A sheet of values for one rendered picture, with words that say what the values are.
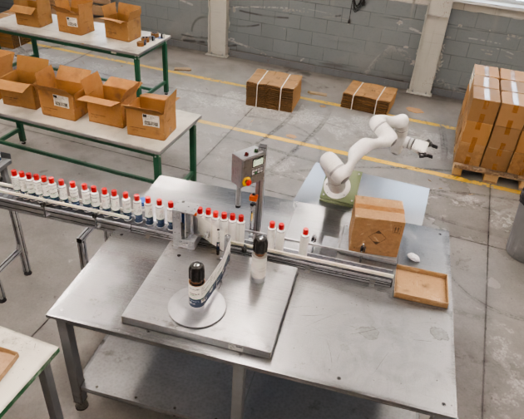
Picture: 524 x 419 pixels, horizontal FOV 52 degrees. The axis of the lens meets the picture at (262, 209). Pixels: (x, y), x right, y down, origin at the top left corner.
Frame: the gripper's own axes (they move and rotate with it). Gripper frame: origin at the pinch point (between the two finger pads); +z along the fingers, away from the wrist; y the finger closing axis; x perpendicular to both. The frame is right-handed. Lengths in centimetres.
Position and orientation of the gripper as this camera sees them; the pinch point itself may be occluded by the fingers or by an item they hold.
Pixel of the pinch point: (433, 151)
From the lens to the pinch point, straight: 402.2
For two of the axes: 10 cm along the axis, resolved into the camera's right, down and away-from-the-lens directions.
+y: -5.0, 7.8, -3.8
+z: 8.6, 3.8, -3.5
